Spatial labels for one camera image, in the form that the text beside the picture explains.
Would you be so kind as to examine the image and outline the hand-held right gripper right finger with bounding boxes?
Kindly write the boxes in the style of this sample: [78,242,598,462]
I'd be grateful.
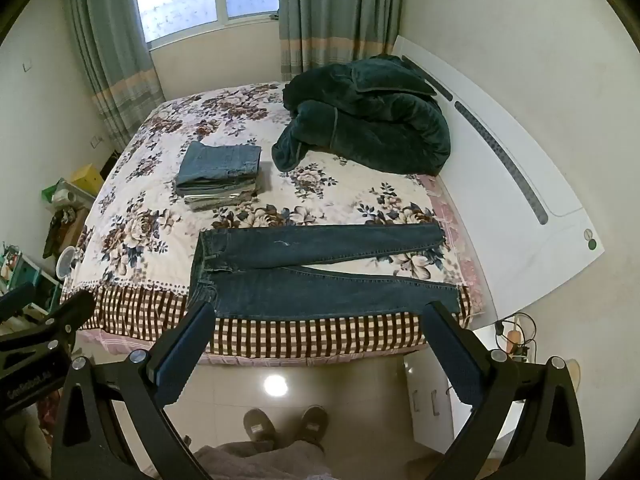
[422,301,587,480]

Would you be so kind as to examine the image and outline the pink bed sheet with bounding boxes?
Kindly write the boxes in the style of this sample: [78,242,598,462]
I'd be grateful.
[414,172,501,322]

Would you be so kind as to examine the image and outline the dark blue denim pants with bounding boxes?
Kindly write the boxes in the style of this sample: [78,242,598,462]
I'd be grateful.
[189,223,461,322]

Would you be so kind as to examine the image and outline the white plastic container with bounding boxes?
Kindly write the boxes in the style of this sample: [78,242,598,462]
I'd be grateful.
[52,182,96,212]

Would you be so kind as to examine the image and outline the white bedside cabinet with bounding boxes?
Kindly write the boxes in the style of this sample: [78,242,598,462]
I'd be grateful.
[405,350,501,457]

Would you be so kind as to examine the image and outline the green and white rack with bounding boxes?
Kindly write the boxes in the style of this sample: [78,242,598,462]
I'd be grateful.
[0,244,62,313]

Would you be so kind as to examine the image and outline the small white fan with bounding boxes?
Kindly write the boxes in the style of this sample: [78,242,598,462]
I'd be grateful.
[55,247,77,281]

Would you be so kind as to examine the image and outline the dark green plush blanket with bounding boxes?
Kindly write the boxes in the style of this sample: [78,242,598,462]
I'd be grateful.
[271,54,452,177]

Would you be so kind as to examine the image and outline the white bed headboard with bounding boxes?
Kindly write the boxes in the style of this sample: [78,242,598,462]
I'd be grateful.
[394,35,601,322]

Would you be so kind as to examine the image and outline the person's grey trousers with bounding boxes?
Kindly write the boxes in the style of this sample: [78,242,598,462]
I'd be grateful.
[192,439,342,480]

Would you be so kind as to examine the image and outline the yellow box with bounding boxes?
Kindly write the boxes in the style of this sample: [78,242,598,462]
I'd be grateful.
[70,162,106,196]

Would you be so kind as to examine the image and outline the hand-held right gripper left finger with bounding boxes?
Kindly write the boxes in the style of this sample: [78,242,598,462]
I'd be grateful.
[50,301,217,480]

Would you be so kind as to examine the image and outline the stack of folded pants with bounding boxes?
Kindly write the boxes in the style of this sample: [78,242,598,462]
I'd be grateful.
[175,141,263,211]

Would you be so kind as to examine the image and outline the white power strip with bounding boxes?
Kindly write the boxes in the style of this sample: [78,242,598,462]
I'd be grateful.
[506,329,532,362]

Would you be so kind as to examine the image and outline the person's right grey slipper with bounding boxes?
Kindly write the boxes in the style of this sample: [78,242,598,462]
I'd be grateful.
[298,406,329,444]

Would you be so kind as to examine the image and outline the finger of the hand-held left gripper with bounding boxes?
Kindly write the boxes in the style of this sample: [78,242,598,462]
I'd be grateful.
[0,290,96,356]

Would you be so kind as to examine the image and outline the floral quilted bedspread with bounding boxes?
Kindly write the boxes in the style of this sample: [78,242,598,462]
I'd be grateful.
[60,82,473,361]

